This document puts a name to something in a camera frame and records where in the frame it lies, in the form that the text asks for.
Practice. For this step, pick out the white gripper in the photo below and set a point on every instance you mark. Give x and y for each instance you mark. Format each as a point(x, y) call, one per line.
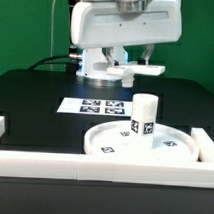
point(102, 24)

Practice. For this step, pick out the white cross table base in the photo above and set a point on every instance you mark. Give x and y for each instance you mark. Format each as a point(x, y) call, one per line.
point(127, 72)

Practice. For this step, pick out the white round table top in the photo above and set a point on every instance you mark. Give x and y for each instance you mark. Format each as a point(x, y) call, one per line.
point(116, 139)

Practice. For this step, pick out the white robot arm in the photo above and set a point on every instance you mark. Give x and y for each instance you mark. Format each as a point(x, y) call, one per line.
point(94, 64)

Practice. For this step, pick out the white tag plate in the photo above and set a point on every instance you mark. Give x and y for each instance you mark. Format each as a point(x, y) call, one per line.
point(96, 107)

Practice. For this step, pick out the white right fence bar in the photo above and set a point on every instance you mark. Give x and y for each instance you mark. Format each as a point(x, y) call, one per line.
point(206, 145)

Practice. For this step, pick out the white front fence bar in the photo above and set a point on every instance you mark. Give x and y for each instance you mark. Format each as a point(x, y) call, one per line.
point(88, 167)

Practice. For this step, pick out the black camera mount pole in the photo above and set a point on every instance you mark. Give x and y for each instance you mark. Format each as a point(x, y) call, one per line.
point(73, 51)

